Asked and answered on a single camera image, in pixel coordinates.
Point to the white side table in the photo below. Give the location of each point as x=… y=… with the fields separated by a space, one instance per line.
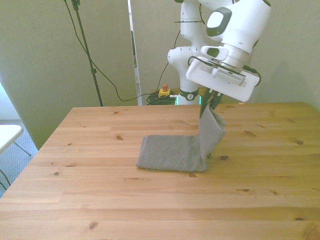
x=8 y=136

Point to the yellow emergency stop button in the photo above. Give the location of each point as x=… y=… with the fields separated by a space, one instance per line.
x=164 y=92

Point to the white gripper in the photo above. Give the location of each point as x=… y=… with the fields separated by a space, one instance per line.
x=225 y=86

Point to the black camera tripod stand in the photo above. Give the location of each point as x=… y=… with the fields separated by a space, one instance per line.
x=86 y=50

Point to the grey towel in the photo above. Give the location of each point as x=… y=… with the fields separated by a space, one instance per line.
x=175 y=153

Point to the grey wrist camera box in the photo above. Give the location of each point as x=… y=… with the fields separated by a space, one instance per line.
x=228 y=76

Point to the white partition edge strip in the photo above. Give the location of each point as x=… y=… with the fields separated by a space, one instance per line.
x=135 y=62

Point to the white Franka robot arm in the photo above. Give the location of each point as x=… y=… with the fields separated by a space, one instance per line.
x=225 y=27

